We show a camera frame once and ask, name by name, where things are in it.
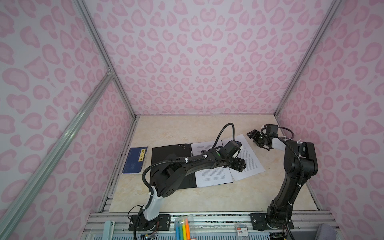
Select orange and black folder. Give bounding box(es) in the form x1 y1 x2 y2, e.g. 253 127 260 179
149 143 234 190

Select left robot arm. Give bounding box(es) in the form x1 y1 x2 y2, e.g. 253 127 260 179
130 147 247 232

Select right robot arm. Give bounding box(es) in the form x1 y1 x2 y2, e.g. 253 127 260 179
247 125 319 232

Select small red white label box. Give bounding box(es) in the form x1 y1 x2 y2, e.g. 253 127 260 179
235 224 250 240

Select box of coloured markers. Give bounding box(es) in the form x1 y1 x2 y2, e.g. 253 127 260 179
174 215 196 240

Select blue paperback book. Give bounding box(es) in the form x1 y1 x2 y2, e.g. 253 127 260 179
122 147 148 174

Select grey cloth at corner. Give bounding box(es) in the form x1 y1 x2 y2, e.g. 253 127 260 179
315 224 337 240

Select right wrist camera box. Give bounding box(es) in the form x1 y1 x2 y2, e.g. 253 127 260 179
261 124 279 138

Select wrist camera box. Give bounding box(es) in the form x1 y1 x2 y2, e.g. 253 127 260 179
261 124 279 138
222 140 242 158

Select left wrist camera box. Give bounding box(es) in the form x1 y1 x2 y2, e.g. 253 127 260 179
222 140 242 158

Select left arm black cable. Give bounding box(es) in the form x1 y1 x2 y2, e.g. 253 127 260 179
212 122 236 149

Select light green tool handle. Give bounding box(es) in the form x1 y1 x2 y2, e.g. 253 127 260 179
102 220 115 240

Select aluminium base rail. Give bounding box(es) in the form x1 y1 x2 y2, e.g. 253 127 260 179
81 211 344 240

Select aluminium frame corner post right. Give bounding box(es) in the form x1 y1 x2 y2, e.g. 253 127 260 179
274 0 345 118

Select aluminium frame corner post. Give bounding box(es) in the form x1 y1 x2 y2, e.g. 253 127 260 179
73 0 137 120
274 0 345 118

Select aluminium frame corner post left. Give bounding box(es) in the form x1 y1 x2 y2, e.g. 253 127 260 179
73 0 137 120

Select aluminium diagonal frame bar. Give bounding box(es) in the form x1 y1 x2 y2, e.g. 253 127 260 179
1 73 114 240

